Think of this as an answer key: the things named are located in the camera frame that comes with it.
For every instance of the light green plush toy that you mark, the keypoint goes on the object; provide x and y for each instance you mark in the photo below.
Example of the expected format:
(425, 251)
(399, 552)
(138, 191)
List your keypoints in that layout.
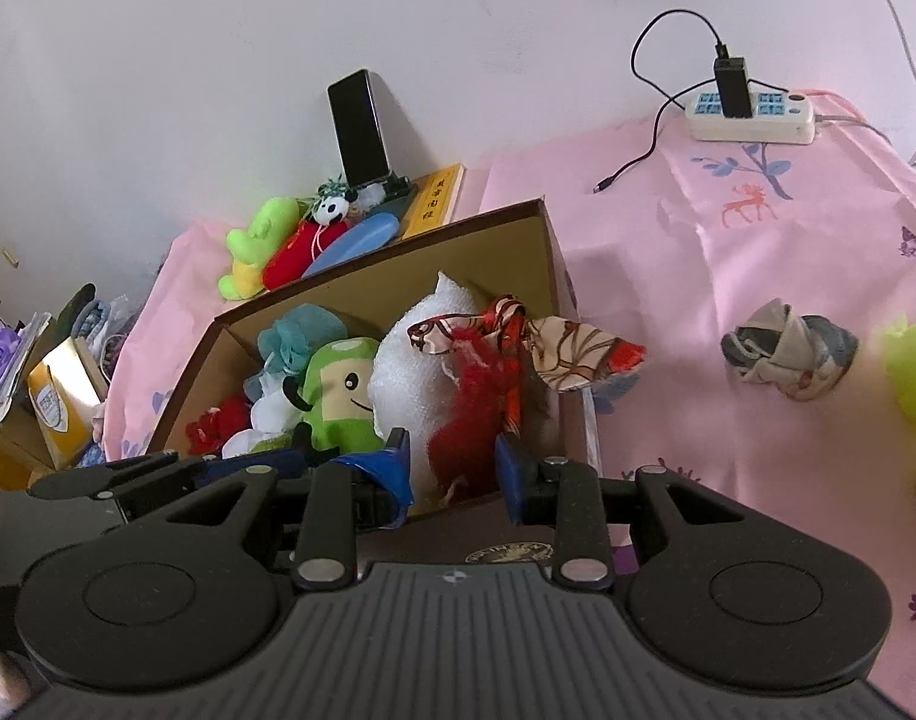
(259, 240)

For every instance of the green plush doll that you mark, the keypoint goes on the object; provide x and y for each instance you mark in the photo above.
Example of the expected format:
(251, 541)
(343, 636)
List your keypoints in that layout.
(342, 390)

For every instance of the pink printed bedsheet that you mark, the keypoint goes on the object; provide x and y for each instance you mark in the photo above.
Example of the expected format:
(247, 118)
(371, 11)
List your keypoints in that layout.
(728, 277)

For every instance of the small panda plush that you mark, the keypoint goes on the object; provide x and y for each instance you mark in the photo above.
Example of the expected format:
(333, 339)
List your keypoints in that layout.
(330, 208)

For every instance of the red patterned silk scarf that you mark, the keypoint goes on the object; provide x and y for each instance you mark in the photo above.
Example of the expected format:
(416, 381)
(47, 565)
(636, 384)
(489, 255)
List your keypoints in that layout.
(578, 356)

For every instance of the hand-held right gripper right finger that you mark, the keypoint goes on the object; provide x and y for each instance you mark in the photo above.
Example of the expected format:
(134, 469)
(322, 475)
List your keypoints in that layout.
(512, 480)

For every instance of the teal fluffy plush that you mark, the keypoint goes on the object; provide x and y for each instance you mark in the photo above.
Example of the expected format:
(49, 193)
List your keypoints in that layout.
(300, 334)

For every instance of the yellow carton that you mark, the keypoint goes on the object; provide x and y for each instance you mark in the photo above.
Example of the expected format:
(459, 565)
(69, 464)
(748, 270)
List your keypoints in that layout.
(56, 405)

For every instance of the white fluffy plush toy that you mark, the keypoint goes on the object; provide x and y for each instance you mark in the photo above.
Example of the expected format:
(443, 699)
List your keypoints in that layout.
(413, 375)

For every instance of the blue oval case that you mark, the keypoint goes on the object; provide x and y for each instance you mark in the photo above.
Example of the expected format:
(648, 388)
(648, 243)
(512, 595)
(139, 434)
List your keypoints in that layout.
(360, 240)

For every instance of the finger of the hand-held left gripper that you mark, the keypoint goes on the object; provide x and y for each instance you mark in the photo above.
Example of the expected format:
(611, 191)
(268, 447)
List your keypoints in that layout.
(158, 491)
(98, 476)

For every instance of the yellow book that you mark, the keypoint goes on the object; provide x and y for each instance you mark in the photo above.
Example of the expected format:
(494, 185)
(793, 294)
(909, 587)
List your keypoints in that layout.
(432, 199)

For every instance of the red fuzzy toy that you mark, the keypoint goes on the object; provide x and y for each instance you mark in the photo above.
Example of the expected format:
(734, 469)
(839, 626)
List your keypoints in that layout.
(214, 424)

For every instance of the black smartphone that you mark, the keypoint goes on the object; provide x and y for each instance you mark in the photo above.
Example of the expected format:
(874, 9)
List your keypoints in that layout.
(359, 127)

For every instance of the grey cloth bundle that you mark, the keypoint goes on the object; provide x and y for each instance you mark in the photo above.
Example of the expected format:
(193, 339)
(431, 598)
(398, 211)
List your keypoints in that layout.
(788, 352)

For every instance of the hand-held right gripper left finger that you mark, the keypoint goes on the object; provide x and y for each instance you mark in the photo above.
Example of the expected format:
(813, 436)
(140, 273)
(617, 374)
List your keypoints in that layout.
(387, 476)

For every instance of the blue white plastic bag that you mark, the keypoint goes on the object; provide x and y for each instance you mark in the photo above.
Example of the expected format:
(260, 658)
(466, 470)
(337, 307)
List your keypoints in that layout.
(101, 322)

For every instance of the black charger adapter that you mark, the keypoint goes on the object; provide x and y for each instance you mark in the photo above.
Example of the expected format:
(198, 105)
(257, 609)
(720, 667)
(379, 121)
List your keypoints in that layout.
(732, 86)

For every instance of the white mesh bath puff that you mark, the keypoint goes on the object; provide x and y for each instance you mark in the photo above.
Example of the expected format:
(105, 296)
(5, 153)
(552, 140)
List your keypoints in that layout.
(274, 409)

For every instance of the red plush chili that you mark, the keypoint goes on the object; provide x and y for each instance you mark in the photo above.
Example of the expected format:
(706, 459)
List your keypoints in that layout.
(300, 255)

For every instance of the purple packet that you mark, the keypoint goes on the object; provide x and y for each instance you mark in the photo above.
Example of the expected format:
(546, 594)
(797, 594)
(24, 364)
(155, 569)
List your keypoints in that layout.
(0, 349)

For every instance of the brown cardboard box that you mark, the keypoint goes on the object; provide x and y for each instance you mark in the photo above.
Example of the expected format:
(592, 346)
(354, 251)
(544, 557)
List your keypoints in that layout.
(495, 255)

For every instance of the wooden side table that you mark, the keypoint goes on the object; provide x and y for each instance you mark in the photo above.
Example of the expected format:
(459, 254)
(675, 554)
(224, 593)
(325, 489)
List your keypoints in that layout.
(8, 461)

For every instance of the black phone stand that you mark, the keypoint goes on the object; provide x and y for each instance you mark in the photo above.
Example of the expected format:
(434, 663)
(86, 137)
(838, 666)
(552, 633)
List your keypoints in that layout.
(387, 186)

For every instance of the white papers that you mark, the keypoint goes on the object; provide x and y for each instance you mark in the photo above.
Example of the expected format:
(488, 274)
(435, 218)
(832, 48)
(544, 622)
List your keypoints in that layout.
(8, 382)

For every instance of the dark green pouch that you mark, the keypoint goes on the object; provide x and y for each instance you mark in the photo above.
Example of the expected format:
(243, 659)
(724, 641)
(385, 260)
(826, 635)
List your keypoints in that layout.
(75, 307)

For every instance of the white power strip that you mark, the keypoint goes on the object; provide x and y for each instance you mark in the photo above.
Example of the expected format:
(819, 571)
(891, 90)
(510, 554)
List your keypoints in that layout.
(758, 116)

